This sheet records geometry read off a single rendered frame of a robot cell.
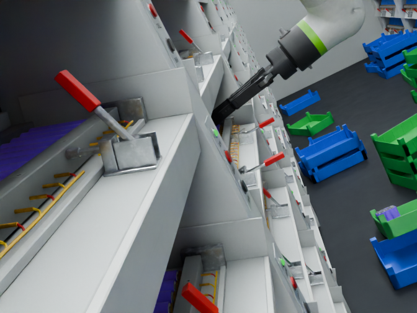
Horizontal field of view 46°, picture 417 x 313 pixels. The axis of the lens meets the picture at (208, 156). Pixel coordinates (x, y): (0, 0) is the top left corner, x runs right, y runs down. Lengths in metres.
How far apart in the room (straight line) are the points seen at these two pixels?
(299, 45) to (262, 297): 0.70
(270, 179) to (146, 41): 0.82
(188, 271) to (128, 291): 0.31
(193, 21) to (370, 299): 0.99
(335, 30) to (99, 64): 0.67
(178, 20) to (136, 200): 0.96
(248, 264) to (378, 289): 1.11
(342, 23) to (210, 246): 0.67
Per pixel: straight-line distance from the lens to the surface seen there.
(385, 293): 1.64
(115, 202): 0.30
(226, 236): 0.58
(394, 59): 3.91
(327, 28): 1.11
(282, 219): 1.12
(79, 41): 0.55
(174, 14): 1.23
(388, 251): 1.80
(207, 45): 1.23
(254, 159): 0.95
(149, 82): 0.53
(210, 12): 1.93
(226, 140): 1.03
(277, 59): 1.11
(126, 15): 0.54
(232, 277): 0.56
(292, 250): 0.99
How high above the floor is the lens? 0.95
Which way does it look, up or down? 13 degrees down
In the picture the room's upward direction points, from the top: 28 degrees counter-clockwise
